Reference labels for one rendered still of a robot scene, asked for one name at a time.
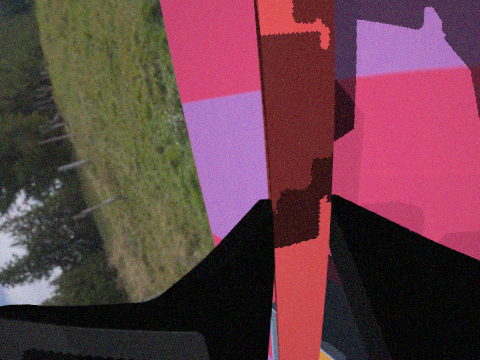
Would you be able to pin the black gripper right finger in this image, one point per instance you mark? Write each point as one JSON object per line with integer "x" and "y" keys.
{"x": 412, "y": 298}

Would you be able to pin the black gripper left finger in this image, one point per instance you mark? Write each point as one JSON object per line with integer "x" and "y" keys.
{"x": 220, "y": 310}

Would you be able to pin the red lid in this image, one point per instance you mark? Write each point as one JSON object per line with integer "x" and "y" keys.
{"x": 296, "y": 46}

